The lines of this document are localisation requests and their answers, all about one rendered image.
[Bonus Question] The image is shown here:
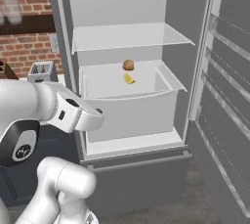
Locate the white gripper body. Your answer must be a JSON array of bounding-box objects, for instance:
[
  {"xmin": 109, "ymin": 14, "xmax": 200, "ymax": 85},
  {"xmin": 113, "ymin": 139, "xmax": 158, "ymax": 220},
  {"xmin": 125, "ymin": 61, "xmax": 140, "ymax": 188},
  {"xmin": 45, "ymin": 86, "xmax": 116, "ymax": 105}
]
[{"xmin": 74, "ymin": 97, "xmax": 105, "ymax": 132}]

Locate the white fridge drawer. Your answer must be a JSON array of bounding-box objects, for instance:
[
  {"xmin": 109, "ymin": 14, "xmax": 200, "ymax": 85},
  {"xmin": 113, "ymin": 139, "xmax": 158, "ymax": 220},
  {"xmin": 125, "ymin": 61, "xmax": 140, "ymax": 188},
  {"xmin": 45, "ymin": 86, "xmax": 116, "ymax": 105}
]
[{"xmin": 78, "ymin": 59, "xmax": 188, "ymax": 144}]

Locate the yellow lemon wedge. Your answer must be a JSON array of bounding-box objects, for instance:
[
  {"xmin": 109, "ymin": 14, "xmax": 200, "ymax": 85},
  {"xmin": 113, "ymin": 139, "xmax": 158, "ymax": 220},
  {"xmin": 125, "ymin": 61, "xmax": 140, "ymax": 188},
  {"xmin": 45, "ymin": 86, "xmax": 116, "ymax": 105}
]
[{"xmin": 123, "ymin": 72, "xmax": 137, "ymax": 85}]

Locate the grey fridge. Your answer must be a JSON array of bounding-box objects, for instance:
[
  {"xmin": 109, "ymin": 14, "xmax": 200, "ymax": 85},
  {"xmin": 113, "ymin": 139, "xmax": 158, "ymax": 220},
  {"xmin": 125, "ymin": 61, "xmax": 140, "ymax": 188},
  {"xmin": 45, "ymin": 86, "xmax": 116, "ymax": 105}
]
[{"xmin": 46, "ymin": 0, "xmax": 217, "ymax": 218}]

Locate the white fridge shelf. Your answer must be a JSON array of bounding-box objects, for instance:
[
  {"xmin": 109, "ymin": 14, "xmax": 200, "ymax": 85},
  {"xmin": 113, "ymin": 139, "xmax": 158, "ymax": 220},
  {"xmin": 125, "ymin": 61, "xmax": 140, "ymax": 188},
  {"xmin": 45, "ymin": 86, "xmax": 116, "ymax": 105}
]
[{"xmin": 70, "ymin": 22, "xmax": 196, "ymax": 53}]

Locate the grey fridge door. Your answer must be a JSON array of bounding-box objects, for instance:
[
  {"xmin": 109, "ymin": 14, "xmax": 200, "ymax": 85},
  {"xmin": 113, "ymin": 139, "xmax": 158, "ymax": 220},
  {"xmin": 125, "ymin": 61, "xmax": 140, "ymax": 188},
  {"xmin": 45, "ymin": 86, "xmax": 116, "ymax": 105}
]
[{"xmin": 186, "ymin": 0, "xmax": 250, "ymax": 224}]

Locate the grey toaster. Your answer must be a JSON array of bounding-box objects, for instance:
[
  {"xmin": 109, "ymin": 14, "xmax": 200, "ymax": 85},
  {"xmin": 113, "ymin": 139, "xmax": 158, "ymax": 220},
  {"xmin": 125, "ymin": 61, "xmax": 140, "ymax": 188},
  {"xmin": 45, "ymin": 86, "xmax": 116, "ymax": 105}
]
[{"xmin": 26, "ymin": 61, "xmax": 60, "ymax": 84}]

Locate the brown round food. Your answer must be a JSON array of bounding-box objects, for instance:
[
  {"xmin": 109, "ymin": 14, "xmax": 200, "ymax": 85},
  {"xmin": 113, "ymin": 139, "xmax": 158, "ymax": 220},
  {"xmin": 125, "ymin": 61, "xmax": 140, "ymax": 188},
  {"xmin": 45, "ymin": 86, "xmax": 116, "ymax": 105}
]
[{"xmin": 122, "ymin": 59, "xmax": 136, "ymax": 72}]

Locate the dark blue counter cupboard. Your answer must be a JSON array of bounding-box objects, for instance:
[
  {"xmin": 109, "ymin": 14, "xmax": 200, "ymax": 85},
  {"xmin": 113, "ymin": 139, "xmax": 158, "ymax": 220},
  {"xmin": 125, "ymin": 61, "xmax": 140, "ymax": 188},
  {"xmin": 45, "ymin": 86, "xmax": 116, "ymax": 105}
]
[{"xmin": 0, "ymin": 123, "xmax": 81, "ymax": 206}]

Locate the grey freezer drawer front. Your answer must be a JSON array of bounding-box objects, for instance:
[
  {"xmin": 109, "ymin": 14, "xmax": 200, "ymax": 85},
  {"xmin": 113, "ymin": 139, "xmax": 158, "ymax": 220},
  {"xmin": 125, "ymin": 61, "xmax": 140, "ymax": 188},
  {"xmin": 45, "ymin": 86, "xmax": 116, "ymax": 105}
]
[{"xmin": 80, "ymin": 152, "xmax": 193, "ymax": 218}]

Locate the dark brown knife block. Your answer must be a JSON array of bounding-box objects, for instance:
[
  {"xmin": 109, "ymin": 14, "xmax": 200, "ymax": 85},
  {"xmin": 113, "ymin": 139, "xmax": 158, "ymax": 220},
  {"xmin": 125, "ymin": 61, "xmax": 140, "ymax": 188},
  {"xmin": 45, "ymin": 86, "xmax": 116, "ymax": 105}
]
[{"xmin": 0, "ymin": 60, "xmax": 20, "ymax": 81}]

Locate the stack of clear cups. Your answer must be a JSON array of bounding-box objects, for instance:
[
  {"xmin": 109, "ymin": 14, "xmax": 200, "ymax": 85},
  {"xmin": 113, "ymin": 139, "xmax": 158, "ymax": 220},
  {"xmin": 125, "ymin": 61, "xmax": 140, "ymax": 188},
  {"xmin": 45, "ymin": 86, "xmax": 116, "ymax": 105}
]
[{"xmin": 4, "ymin": 0, "xmax": 23, "ymax": 26}]

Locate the grey freezer drawer handle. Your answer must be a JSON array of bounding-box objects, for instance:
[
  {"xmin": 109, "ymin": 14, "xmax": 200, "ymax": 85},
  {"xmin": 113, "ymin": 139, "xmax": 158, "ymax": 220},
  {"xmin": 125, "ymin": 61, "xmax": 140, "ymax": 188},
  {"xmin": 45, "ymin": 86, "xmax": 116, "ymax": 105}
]
[{"xmin": 88, "ymin": 153, "xmax": 193, "ymax": 174}]

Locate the white wall socket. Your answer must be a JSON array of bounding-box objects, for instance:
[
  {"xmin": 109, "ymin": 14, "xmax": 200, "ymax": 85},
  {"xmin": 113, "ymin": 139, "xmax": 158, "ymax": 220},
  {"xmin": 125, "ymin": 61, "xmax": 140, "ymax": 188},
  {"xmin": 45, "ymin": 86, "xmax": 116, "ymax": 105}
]
[{"xmin": 49, "ymin": 33, "xmax": 61, "ymax": 54}]

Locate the dark wooden wall shelf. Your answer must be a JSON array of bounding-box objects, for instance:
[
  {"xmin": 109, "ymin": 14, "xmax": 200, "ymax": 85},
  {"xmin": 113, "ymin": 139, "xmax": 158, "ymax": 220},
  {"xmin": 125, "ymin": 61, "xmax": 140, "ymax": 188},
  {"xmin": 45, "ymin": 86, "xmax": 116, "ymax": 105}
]
[{"xmin": 0, "ymin": 14, "xmax": 57, "ymax": 36}]

